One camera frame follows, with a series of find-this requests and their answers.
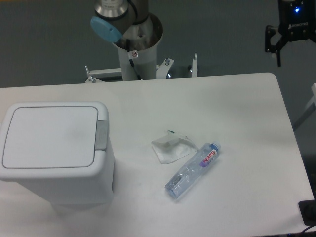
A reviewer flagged silver robot arm blue cap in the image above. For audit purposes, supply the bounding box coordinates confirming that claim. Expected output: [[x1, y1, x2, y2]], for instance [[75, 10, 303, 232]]
[[90, 0, 316, 70]]

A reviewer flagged black cable on pedestal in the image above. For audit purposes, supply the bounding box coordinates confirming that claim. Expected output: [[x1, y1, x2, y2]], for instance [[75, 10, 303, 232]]
[[126, 38, 144, 81]]

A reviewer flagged white plastic trash can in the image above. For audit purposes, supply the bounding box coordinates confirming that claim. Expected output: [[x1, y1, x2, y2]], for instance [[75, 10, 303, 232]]
[[0, 101, 115, 209]]

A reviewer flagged crushed clear plastic bottle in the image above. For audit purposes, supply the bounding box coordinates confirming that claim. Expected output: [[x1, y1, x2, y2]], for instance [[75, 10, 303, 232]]
[[165, 142, 221, 199]]

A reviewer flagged grey lid push button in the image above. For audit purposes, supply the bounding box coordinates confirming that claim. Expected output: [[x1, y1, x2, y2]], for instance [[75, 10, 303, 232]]
[[95, 120, 109, 151]]

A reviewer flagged white frame at right edge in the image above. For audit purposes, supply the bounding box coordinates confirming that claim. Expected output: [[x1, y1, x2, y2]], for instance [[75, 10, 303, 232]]
[[292, 83, 316, 131]]

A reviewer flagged white trash can lid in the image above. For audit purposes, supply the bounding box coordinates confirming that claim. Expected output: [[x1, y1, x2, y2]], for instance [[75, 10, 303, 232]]
[[1, 106, 98, 169]]

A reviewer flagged clear plastic wrapper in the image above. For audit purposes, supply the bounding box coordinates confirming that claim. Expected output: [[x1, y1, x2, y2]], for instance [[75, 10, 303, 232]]
[[151, 130, 198, 164]]

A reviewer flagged black device at table corner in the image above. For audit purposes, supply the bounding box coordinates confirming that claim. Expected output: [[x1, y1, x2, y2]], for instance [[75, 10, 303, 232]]
[[298, 199, 316, 226]]

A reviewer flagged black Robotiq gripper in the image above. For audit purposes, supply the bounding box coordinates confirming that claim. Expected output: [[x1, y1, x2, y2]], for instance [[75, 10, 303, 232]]
[[265, 0, 316, 67]]

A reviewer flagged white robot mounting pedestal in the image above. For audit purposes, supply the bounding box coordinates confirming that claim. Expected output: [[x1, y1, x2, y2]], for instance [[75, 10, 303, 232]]
[[84, 13, 199, 83]]

